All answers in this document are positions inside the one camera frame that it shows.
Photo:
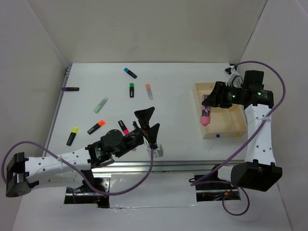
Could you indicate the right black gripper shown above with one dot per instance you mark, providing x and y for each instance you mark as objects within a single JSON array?
[{"x": 214, "y": 99}]

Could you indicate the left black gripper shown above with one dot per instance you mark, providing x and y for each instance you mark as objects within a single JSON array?
[{"x": 143, "y": 116}]

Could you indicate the pastel orange cap highlighter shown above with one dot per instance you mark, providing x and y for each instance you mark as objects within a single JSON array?
[{"x": 149, "y": 91}]

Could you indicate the pastel green highlighter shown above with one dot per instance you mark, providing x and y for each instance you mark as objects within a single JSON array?
[{"x": 100, "y": 105}]

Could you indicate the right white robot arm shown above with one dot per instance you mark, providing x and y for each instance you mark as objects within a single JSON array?
[{"x": 259, "y": 170}]

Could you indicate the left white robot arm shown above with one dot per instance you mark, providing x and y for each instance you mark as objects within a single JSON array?
[{"x": 22, "y": 174}]

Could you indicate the pink cap black highlighter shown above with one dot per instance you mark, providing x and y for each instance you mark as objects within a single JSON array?
[{"x": 123, "y": 127}]

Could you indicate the wooden compartment tray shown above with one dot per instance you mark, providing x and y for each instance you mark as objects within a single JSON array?
[{"x": 224, "y": 123}]

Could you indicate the green cap black highlighter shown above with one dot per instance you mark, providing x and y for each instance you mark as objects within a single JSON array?
[{"x": 131, "y": 90}]

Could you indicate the orange cap black highlighter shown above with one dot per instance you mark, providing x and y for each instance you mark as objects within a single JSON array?
[{"x": 96, "y": 127}]

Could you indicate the blue cap black highlighter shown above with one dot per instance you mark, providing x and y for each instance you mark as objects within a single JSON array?
[{"x": 129, "y": 72}]

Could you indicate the white front cover plate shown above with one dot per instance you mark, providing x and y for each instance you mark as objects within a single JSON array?
[{"x": 159, "y": 190}]

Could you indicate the yellow cap black highlighter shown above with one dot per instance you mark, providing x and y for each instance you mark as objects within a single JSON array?
[{"x": 72, "y": 136}]

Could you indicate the purple cap black highlighter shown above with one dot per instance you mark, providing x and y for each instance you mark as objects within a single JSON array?
[{"x": 70, "y": 88}]

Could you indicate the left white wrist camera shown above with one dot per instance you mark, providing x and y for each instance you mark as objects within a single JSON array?
[{"x": 157, "y": 153}]

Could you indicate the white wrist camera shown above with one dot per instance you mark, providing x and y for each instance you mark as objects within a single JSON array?
[
  {"x": 157, "y": 153},
  {"x": 233, "y": 77}
]

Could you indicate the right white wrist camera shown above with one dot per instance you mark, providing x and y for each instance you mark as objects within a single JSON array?
[{"x": 233, "y": 77}]

